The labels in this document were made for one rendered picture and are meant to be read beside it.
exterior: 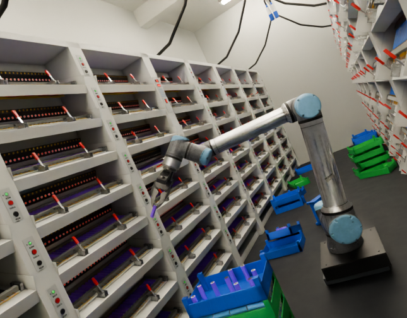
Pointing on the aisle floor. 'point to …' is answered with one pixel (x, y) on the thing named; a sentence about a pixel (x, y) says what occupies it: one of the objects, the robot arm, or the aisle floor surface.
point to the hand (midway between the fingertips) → (155, 205)
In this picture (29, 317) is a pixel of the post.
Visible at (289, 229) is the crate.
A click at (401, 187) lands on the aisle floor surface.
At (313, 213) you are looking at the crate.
